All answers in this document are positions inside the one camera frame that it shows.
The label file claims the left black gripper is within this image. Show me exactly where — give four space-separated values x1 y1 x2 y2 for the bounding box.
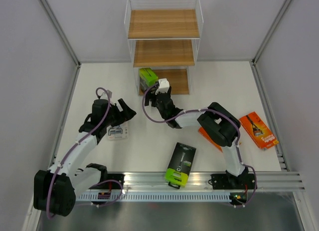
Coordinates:
103 99 136 128

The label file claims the black green razor box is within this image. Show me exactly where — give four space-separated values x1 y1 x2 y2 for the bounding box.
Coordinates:
139 67 159 93
164 142 196 189

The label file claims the white blister razor pack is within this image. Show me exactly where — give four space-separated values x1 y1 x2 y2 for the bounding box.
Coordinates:
107 122 129 140

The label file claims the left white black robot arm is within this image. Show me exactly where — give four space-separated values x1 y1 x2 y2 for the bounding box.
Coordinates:
33 98 137 217

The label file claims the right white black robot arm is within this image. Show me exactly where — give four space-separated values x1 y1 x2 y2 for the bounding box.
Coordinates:
142 84 248 189

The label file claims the orange razor box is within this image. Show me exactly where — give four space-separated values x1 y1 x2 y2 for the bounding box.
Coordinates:
198 127 222 152
239 112 279 150

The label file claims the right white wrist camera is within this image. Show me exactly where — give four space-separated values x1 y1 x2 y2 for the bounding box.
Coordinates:
155 78 170 95

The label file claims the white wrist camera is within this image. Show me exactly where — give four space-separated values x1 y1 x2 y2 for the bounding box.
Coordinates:
105 90 112 99
155 78 170 95

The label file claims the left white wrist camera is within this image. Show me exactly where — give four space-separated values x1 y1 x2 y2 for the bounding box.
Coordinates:
105 90 112 99

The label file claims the white wire wooden shelf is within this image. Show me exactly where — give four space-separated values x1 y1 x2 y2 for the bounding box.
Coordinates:
124 0 204 96

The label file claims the aluminium mounting rail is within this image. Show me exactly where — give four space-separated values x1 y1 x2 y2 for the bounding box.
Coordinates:
34 171 306 191

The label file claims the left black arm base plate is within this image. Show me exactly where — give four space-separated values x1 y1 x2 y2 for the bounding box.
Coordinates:
100 173 125 191

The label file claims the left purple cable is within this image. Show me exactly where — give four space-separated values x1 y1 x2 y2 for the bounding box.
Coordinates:
46 87 112 220

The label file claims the white slotted cable duct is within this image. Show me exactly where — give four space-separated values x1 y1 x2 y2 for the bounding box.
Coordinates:
76 192 231 203

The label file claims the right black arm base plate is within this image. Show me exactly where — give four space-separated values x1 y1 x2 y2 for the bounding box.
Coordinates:
208 172 256 190

